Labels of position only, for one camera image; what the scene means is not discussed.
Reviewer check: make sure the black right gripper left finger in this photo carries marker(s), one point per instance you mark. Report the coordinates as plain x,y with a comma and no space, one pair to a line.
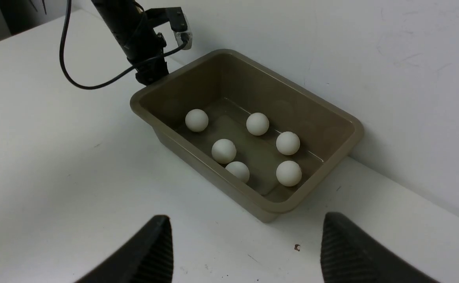
146,258

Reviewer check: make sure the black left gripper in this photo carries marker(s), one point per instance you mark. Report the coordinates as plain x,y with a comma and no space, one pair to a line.
144,53

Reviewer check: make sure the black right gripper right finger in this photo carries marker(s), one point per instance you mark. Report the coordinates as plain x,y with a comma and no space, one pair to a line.
350,255

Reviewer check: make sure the white ping-pong ball black mark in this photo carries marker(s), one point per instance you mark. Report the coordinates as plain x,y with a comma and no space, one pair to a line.
257,124

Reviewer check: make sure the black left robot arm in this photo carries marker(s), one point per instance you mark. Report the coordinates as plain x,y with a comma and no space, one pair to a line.
133,29

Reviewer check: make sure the taupe plastic storage bin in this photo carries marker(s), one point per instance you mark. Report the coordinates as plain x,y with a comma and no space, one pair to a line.
229,87

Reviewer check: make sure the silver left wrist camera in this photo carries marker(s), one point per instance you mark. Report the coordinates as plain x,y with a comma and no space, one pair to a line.
178,23

